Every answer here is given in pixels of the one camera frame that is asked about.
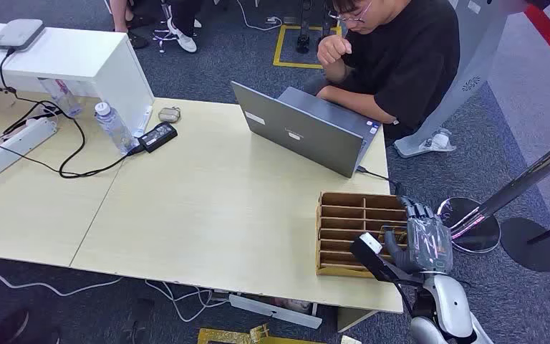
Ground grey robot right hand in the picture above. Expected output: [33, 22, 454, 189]
[382, 196, 455, 277]

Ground cardboard slotted card organizer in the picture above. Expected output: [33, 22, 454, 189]
[315, 191, 409, 280]

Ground person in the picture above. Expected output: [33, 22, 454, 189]
[301, 0, 461, 141]

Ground person's right hand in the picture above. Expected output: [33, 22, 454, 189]
[317, 34, 353, 68]

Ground person's glasses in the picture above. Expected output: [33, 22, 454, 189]
[327, 1, 374, 24]

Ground person's leg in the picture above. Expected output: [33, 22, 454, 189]
[108, 0, 150, 50]

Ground chrome stanchion base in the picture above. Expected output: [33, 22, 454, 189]
[436, 196, 502, 254]

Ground black round stand base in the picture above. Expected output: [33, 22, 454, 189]
[499, 216, 550, 273]

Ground table leg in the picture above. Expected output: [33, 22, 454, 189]
[336, 306, 379, 334]

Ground clear plastic bag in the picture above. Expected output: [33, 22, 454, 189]
[419, 128, 457, 154]

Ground white floor power strip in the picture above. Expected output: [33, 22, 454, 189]
[228, 292, 324, 330]

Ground grey laptop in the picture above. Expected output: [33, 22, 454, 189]
[231, 80, 382, 179]

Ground worn yellow floor tape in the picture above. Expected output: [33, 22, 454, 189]
[197, 324, 329, 344]

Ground black tripod stand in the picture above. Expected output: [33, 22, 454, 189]
[296, 0, 334, 54]

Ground grey earbud case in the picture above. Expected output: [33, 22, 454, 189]
[157, 106, 182, 125]

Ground black power adapter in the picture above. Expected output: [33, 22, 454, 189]
[137, 122, 179, 154]

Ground white stick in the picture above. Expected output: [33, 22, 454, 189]
[132, 105, 154, 139]

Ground white shoe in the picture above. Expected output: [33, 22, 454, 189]
[166, 17, 198, 54]

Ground clear plastic water bottle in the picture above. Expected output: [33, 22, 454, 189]
[94, 100, 139, 156]
[37, 77, 85, 119]

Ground white desk riser shelf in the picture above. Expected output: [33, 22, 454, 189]
[0, 21, 155, 139]

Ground grey flat device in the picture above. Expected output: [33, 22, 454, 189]
[0, 18, 47, 52]

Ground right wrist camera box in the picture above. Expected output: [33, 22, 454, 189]
[349, 231, 424, 287]

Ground black laptop cable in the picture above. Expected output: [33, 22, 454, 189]
[355, 166, 400, 189]

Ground chrome stanchion post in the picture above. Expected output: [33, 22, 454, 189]
[449, 128, 550, 239]

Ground white machine pedestal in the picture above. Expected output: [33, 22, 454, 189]
[392, 0, 529, 159]

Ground thin white looped cable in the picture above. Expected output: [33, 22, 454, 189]
[144, 279, 211, 324]
[170, 286, 231, 309]

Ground black adapter cable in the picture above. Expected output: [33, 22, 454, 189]
[0, 47, 144, 180]

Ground long white floor cable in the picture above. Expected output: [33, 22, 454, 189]
[0, 267, 125, 299]

